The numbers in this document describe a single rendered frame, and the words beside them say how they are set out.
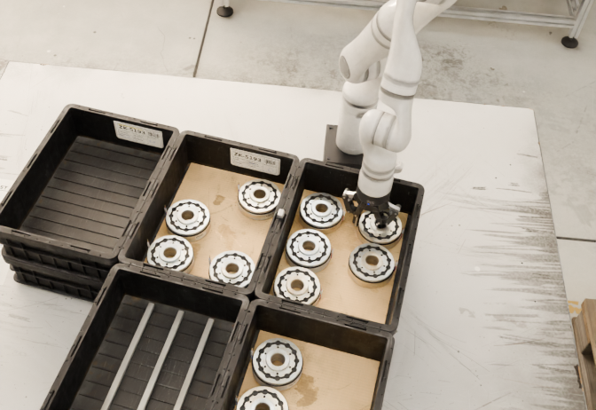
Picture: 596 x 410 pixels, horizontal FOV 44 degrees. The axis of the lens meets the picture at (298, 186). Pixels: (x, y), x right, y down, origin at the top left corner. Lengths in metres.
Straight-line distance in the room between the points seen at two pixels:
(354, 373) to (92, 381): 0.53
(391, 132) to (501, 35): 2.32
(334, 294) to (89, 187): 0.65
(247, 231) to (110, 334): 0.39
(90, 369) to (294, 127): 0.93
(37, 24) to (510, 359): 2.68
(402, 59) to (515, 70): 2.18
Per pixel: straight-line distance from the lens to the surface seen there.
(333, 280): 1.67
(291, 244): 1.68
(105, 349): 1.61
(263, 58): 3.41
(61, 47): 3.56
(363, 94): 1.81
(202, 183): 1.83
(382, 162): 1.53
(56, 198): 1.86
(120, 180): 1.86
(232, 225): 1.75
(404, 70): 1.42
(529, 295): 1.91
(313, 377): 1.56
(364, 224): 1.73
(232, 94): 2.23
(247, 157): 1.79
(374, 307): 1.65
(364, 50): 1.64
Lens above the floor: 2.24
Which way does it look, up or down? 51 degrees down
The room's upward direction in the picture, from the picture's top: 5 degrees clockwise
